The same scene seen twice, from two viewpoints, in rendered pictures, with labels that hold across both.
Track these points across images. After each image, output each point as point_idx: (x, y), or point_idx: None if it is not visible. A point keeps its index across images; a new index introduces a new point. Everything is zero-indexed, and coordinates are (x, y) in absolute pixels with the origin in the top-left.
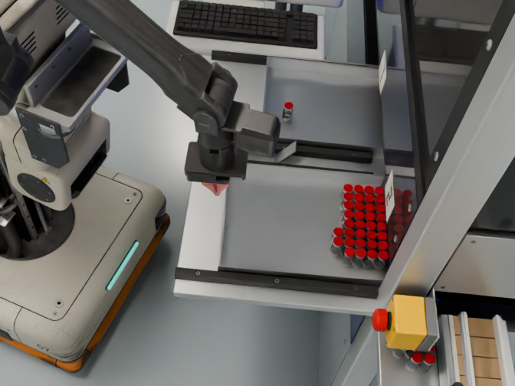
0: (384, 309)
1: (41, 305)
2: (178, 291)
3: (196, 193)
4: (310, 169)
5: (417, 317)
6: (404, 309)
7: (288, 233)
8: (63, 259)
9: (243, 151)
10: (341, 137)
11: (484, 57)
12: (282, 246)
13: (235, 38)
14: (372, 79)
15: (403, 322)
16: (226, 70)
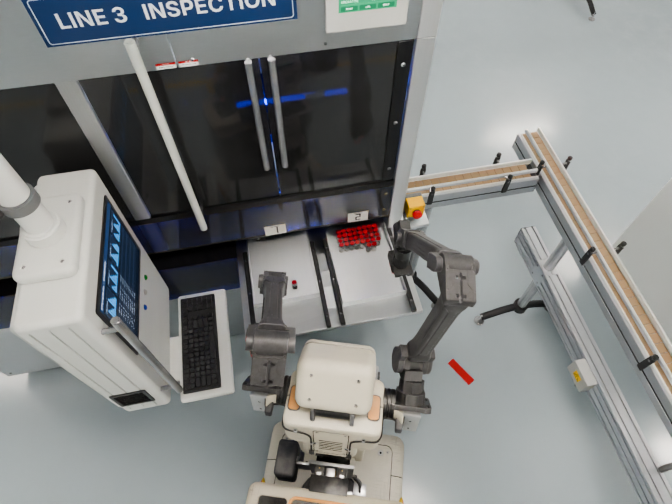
0: (414, 212)
1: (385, 463)
2: (421, 308)
3: (363, 317)
4: (334, 264)
5: (416, 199)
6: (414, 203)
7: (370, 270)
8: (350, 464)
9: (392, 252)
10: (300, 258)
11: (395, 126)
12: (379, 271)
13: (217, 343)
14: (249, 251)
15: (420, 203)
16: (397, 232)
